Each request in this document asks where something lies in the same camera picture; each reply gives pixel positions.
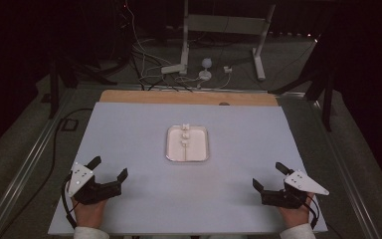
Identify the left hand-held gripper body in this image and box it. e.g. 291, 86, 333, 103
67, 161, 123, 205

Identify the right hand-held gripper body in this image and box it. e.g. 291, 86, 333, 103
260, 169, 330, 210

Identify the person's right hand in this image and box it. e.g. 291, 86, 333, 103
278, 192, 314, 231

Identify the person's left hand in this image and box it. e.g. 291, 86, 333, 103
71, 196, 109, 231

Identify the pale blue table mat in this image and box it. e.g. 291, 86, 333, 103
48, 101, 328, 236

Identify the black square floor plate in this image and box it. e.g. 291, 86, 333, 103
60, 118, 80, 132

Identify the thin wooden skewer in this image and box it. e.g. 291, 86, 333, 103
183, 124, 189, 161

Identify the clear plastic tray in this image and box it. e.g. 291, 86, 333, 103
165, 123, 211, 163

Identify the black tripod stand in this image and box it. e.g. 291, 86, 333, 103
268, 63, 335, 132
47, 49, 118, 120

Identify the white power strip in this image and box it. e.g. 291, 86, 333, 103
160, 63, 187, 75

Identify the white round webcam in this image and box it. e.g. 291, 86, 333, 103
198, 57, 214, 82

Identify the white metal stand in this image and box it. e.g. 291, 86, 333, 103
179, 0, 277, 82

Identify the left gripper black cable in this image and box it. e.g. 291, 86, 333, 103
61, 171, 80, 231

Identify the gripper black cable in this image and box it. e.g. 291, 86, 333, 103
296, 191, 321, 231
61, 171, 80, 231

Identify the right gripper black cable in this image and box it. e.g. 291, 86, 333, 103
296, 191, 321, 231

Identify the long black floor cable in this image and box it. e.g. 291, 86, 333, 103
0, 107, 95, 239

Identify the aluminium floor rail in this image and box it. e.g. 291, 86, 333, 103
0, 87, 78, 239
306, 98, 382, 239

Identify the white cable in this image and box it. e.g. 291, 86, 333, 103
124, 0, 173, 88

